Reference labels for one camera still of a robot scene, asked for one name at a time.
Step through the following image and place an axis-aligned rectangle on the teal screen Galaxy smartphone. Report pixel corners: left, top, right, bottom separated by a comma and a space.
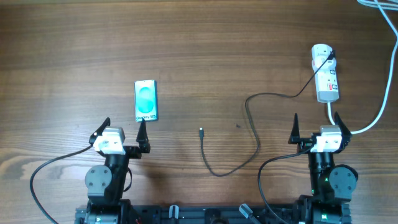
134, 80, 158, 122

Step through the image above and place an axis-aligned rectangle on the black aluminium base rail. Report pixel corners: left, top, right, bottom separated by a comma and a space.
74, 203, 352, 224

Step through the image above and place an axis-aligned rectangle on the black USB charging cable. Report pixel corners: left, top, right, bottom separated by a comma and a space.
198, 49, 336, 177

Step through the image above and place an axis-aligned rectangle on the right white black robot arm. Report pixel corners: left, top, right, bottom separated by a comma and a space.
288, 113, 359, 224

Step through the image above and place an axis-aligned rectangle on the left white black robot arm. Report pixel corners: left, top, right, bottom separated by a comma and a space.
75, 118, 150, 224

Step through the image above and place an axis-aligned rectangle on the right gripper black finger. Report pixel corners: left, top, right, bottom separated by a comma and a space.
288, 113, 300, 144
334, 111, 352, 138

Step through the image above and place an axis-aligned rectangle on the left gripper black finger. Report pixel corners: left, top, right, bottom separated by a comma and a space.
88, 117, 111, 144
136, 118, 150, 149

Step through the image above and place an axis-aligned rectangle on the white power strip cord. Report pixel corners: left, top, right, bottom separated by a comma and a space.
326, 0, 398, 135

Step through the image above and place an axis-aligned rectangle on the white cables top corner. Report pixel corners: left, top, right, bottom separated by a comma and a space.
356, 0, 398, 12

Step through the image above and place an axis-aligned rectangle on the white power strip socket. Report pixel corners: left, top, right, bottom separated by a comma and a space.
311, 44, 340, 103

